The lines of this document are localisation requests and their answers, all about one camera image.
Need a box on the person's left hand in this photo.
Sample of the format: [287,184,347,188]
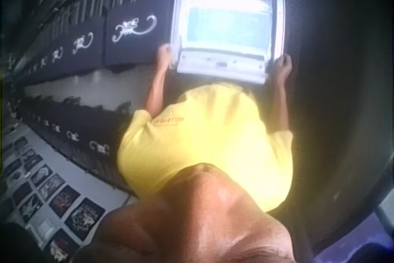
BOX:
[156,44,174,72]

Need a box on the person's right hand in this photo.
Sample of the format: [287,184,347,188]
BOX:
[270,54,293,83]

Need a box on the white screen printing frame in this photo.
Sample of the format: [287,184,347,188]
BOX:
[168,0,289,86]

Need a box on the row of black printed shirts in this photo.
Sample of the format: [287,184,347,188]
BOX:
[17,95,145,195]
[12,0,180,83]

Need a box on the group of dark design prints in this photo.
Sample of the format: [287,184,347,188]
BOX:
[0,135,106,263]

